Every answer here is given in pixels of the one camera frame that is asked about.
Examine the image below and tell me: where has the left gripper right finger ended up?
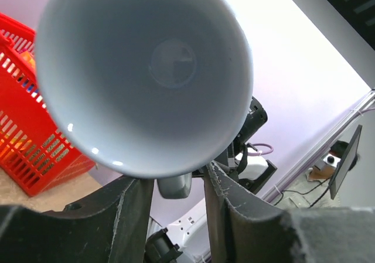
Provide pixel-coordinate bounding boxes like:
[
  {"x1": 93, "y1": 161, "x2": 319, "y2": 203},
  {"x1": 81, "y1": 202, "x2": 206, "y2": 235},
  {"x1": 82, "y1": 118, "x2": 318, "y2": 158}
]
[{"x1": 204, "y1": 162, "x2": 374, "y2": 262}]

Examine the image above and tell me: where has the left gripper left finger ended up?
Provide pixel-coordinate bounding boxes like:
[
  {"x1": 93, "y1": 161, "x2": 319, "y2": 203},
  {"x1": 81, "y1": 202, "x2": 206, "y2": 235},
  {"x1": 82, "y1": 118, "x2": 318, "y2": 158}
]
[{"x1": 1, "y1": 177, "x2": 154, "y2": 262}]

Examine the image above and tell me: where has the grey mug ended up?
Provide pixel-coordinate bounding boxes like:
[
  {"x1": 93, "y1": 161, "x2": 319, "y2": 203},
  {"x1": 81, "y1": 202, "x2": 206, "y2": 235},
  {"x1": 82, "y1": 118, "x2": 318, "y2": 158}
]
[{"x1": 35, "y1": 0, "x2": 253, "y2": 199}]

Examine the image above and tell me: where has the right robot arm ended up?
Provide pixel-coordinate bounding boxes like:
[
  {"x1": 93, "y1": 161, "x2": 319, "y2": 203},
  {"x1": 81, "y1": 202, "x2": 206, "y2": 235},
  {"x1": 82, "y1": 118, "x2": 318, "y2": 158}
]
[{"x1": 143, "y1": 98, "x2": 277, "y2": 262}]

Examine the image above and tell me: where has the red plastic basket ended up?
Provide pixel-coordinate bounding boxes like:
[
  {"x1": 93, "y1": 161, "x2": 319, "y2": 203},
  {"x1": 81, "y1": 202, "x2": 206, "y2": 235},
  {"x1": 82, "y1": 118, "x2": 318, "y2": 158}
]
[{"x1": 1, "y1": 14, "x2": 95, "y2": 196}]

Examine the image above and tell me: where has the black monitor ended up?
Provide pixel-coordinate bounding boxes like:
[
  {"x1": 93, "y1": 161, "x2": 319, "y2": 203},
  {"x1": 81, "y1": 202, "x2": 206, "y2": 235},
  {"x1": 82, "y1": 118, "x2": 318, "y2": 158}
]
[{"x1": 329, "y1": 125, "x2": 363, "y2": 200}]

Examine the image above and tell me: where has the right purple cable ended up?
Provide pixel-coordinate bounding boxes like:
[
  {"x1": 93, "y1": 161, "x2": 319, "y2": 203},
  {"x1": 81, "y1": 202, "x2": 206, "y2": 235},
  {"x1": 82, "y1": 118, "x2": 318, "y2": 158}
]
[{"x1": 246, "y1": 142, "x2": 276, "y2": 157}]

